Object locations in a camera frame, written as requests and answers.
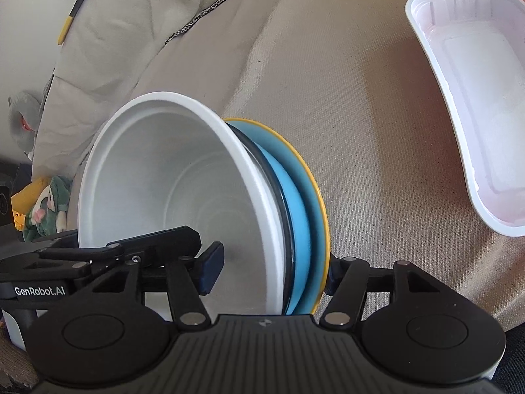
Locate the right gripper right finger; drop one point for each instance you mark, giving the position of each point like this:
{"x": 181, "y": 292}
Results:
{"x": 351, "y": 279}

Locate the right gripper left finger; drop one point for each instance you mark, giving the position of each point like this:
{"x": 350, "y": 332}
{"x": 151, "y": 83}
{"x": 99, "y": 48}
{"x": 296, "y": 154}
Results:
{"x": 172, "y": 267}

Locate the white bowl yellow rim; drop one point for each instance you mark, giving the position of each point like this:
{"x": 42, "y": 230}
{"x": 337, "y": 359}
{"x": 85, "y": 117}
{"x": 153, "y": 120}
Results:
{"x": 299, "y": 172}

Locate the white paper bowl orange sticker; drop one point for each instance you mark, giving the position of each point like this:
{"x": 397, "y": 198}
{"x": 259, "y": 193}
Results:
{"x": 165, "y": 160}

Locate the blue ceramic bowl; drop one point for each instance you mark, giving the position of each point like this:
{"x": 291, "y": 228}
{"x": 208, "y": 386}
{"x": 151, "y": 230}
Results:
{"x": 294, "y": 221}

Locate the red white foil tray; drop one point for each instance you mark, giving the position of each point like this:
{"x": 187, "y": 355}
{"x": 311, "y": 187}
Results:
{"x": 476, "y": 51}

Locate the green floral cloth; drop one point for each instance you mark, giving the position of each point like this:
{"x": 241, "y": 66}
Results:
{"x": 48, "y": 215}

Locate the yellow duck toy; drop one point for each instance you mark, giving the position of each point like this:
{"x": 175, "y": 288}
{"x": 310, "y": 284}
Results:
{"x": 23, "y": 201}

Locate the grey neck pillow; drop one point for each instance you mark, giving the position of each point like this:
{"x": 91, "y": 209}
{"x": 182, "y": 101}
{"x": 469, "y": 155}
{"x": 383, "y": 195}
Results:
{"x": 24, "y": 119}

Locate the beige sofa cover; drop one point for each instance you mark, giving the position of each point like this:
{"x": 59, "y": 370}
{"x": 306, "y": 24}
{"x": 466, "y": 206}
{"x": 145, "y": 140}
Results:
{"x": 345, "y": 81}

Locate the yellow black stick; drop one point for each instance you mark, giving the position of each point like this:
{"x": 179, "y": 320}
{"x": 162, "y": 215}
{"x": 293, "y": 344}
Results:
{"x": 68, "y": 22}

